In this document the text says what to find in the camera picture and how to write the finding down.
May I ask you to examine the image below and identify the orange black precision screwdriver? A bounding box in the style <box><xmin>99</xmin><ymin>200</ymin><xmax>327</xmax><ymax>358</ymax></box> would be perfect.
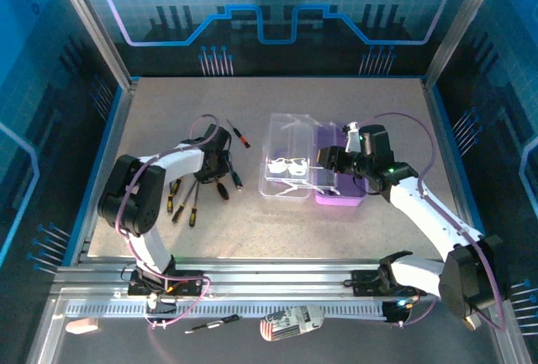
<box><xmin>224</xmin><ymin>118</ymin><xmax>252</xmax><ymax>150</ymax></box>

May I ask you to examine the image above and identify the clear plastic case lid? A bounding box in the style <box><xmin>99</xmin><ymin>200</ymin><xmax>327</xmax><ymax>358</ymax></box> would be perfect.
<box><xmin>257</xmin><ymin>112</ymin><xmax>316</xmax><ymax>202</ymax></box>

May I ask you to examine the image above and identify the purple plastic case base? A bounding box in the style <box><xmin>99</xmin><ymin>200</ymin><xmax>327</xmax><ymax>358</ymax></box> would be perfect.
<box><xmin>313</xmin><ymin>122</ymin><xmax>371</xmax><ymax>208</ymax></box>

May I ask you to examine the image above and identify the yellow black handle screwdriver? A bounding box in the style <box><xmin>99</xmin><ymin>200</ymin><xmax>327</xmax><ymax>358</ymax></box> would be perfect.
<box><xmin>171</xmin><ymin>180</ymin><xmax>198</xmax><ymax>225</ymax></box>
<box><xmin>187</xmin><ymin>182</ymin><xmax>201</xmax><ymax>229</ymax></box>
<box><xmin>166</xmin><ymin>177</ymin><xmax>183</xmax><ymax>214</ymax></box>

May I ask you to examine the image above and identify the blue table edge strip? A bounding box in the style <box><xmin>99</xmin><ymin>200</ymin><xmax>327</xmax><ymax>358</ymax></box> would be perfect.
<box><xmin>428</xmin><ymin>82</ymin><xmax>493</xmax><ymax>261</ymax></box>
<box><xmin>62</xmin><ymin>84</ymin><xmax>129</xmax><ymax>266</ymax></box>

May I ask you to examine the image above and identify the crumpled patterned wrapper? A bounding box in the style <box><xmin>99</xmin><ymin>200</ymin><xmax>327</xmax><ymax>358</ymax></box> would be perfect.
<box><xmin>259</xmin><ymin>304</ymin><xmax>325</xmax><ymax>342</ymax></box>

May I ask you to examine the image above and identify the black pen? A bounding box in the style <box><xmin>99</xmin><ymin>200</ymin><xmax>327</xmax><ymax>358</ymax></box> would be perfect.
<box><xmin>184</xmin><ymin>314</ymin><xmax>243</xmax><ymax>335</ymax></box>

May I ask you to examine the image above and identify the pink eraser block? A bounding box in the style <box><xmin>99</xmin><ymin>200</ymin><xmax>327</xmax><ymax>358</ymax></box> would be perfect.
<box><xmin>65</xmin><ymin>316</ymin><xmax>100</xmax><ymax>335</ymax></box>

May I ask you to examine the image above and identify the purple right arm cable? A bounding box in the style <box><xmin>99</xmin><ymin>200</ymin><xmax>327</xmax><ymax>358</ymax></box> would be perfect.
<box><xmin>356</xmin><ymin>112</ymin><xmax>508</xmax><ymax>334</ymax></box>

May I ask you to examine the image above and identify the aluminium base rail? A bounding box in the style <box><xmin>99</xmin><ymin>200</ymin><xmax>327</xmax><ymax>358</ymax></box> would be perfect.
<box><xmin>50</xmin><ymin>256</ymin><xmax>505</xmax><ymax>298</ymax></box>

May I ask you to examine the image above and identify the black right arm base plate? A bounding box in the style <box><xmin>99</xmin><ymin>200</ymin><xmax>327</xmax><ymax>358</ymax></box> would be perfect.
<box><xmin>351</xmin><ymin>269</ymin><xmax>421</xmax><ymax>298</ymax></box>

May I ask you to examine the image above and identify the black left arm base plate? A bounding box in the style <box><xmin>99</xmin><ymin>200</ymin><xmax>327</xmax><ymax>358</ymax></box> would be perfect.
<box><xmin>125</xmin><ymin>269</ymin><xmax>205</xmax><ymax>298</ymax></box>

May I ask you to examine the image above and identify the aluminium frame post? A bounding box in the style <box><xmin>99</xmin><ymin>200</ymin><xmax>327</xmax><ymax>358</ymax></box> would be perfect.
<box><xmin>424</xmin><ymin>0</ymin><xmax>505</xmax><ymax>87</ymax></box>
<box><xmin>50</xmin><ymin>0</ymin><xmax>138</xmax><ymax>90</ymax></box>

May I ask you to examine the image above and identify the slotted cable duct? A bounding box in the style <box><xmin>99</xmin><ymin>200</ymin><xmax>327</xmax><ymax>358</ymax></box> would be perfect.
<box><xmin>65</xmin><ymin>303</ymin><xmax>390</xmax><ymax>319</ymax></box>

